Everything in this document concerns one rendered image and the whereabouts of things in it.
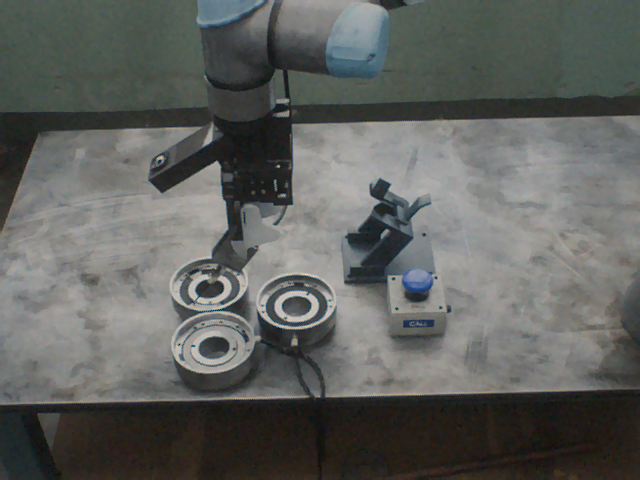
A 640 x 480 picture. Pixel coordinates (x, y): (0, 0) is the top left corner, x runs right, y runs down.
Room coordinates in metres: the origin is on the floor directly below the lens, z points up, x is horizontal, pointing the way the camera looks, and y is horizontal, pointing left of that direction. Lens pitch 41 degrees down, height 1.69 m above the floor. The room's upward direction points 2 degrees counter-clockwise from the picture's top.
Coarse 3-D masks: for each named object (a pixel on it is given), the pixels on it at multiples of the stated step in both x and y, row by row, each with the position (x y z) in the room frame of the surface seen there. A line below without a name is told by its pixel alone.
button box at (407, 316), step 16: (400, 288) 0.88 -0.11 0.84; (432, 288) 0.88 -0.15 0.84; (400, 304) 0.85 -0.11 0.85; (416, 304) 0.85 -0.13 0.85; (432, 304) 0.85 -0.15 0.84; (448, 304) 0.87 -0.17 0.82; (400, 320) 0.84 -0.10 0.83; (416, 320) 0.84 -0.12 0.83; (432, 320) 0.84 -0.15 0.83; (400, 336) 0.84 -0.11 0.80
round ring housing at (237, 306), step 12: (192, 264) 0.95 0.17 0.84; (204, 264) 0.96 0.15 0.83; (216, 264) 0.96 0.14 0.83; (180, 276) 0.93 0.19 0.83; (204, 276) 0.93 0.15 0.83; (240, 276) 0.93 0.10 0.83; (192, 288) 0.91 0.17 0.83; (216, 288) 0.93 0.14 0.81; (228, 288) 0.91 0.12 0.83; (180, 300) 0.89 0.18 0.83; (204, 300) 0.89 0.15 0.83; (216, 300) 0.89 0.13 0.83; (240, 300) 0.88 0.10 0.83; (180, 312) 0.87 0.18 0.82; (192, 312) 0.86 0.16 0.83; (204, 312) 0.86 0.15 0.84; (228, 312) 0.87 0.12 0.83; (240, 312) 0.89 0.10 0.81
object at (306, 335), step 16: (272, 288) 0.91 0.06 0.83; (320, 288) 0.90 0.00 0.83; (288, 304) 0.89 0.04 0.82; (304, 304) 0.89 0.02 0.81; (336, 304) 0.86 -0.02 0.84; (288, 320) 0.85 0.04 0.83; (304, 320) 0.84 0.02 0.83; (272, 336) 0.83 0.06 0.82; (288, 336) 0.82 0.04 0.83; (304, 336) 0.82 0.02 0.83; (320, 336) 0.83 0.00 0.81
